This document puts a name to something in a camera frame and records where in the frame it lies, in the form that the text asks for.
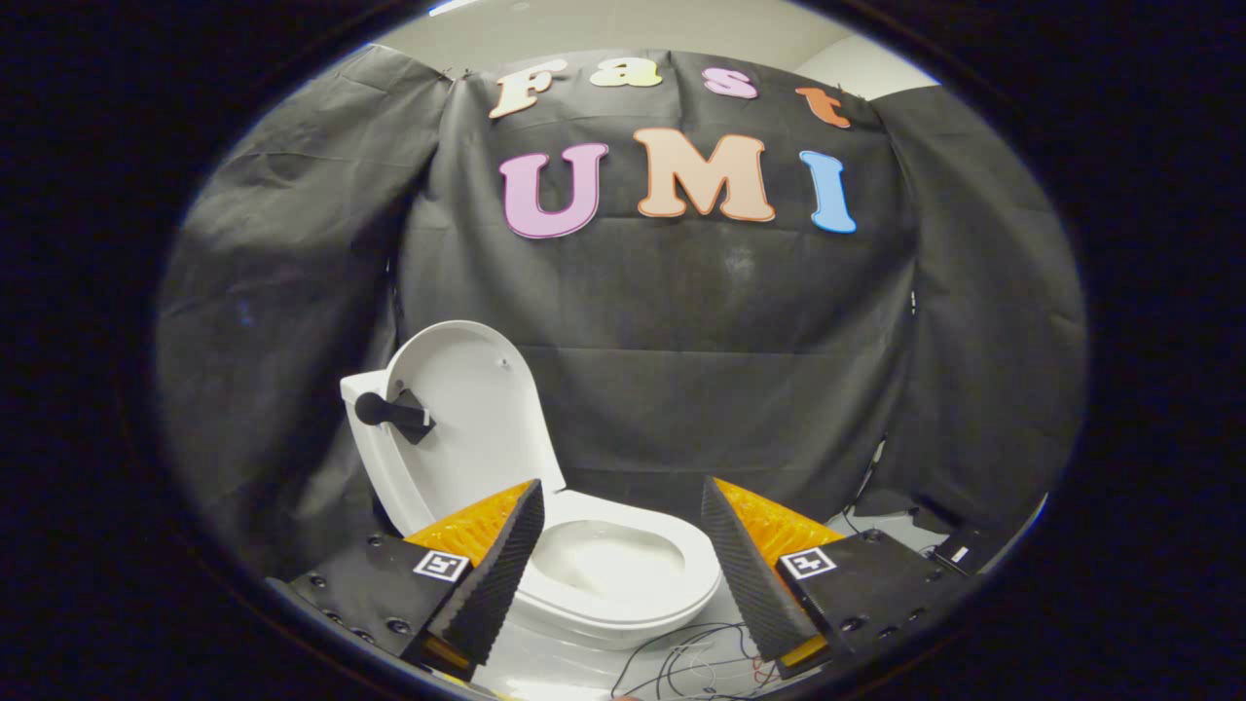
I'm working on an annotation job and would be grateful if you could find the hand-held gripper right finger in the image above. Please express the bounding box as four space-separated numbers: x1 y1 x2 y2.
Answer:
700 476 950 680

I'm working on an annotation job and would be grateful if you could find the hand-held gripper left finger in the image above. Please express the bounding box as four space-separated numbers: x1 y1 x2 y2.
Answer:
268 478 546 683

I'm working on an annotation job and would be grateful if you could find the white toilet lid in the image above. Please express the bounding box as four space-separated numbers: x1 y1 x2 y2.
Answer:
354 320 568 538

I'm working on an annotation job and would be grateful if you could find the white toilet seat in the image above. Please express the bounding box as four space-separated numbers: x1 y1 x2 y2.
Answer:
521 490 722 629

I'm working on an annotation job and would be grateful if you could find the white ceramic toilet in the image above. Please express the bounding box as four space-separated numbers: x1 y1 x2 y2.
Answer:
340 370 718 651

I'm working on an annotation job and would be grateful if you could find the black box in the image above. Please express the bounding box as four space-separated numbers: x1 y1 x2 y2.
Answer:
925 524 1019 578

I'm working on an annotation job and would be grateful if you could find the black backdrop cloth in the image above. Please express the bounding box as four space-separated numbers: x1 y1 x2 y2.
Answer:
156 44 1087 585

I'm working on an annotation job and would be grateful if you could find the tangle of cables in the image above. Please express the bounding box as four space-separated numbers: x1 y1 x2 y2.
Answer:
611 623 782 700

